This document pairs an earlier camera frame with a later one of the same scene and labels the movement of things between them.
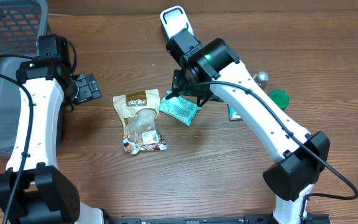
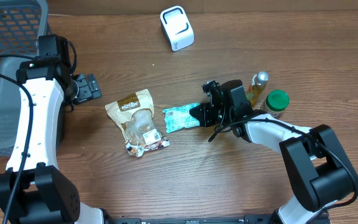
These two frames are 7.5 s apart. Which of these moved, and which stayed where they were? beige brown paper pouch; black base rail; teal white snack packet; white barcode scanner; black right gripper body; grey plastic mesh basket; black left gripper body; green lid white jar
Moved: beige brown paper pouch; black right gripper body; teal white snack packet
Stayed: white barcode scanner; green lid white jar; black left gripper body; grey plastic mesh basket; black base rail
